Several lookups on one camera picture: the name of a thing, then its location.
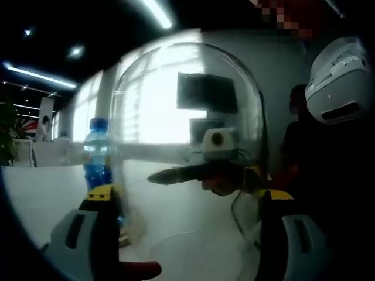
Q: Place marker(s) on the clear glass dome cover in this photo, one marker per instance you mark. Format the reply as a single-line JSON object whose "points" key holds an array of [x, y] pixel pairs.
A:
{"points": [[164, 117]]}

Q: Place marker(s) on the blue-capped Mizone bottle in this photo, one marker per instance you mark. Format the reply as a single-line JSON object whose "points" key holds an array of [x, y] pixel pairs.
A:
{"points": [[95, 158]]}

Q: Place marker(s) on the person's right hand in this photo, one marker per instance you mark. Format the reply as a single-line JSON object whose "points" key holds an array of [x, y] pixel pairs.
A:
{"points": [[222, 187]]}

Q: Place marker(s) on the person in black shirt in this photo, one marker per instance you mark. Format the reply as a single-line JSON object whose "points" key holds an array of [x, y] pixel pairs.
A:
{"points": [[337, 175]]}

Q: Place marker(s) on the green potted plant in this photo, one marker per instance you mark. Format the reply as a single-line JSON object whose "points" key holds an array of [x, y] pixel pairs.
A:
{"points": [[7, 131]]}

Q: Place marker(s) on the black wall screen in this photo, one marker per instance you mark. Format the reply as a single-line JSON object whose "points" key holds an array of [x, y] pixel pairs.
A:
{"points": [[205, 93]]}

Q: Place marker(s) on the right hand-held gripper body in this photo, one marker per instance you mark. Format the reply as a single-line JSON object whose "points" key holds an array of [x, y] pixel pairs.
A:
{"points": [[219, 145]]}

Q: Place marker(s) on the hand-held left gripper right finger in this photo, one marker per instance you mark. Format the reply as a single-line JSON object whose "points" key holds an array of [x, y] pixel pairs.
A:
{"points": [[310, 234]]}

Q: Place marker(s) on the person's left hand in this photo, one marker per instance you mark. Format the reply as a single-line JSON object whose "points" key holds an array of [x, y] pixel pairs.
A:
{"points": [[140, 267]]}

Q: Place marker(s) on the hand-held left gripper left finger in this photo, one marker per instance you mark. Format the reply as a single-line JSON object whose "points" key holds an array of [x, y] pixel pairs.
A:
{"points": [[63, 234]]}

